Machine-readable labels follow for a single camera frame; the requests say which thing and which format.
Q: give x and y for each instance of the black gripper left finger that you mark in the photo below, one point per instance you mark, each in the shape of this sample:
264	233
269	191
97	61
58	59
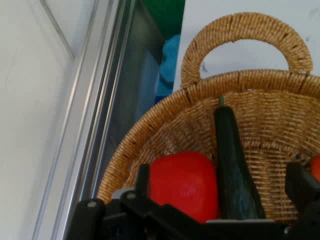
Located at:
142	180

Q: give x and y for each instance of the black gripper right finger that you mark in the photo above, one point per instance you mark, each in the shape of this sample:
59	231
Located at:
302	192

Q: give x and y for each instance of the orange-red carrot with green top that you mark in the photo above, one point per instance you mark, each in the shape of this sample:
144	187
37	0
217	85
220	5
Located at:
316	167

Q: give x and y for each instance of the red bell pepper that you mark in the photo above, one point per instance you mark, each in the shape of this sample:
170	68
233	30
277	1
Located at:
185	185

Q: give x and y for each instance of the dark green cucumber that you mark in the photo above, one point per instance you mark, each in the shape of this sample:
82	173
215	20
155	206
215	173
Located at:
230	155

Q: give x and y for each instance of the blue cloth object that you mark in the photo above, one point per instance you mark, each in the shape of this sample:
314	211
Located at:
170	62

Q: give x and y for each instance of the green foam block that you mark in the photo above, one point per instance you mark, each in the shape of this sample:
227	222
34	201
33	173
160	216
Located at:
167	15

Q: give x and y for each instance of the aluminium wall rail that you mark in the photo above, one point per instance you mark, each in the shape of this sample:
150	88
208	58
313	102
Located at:
100	100

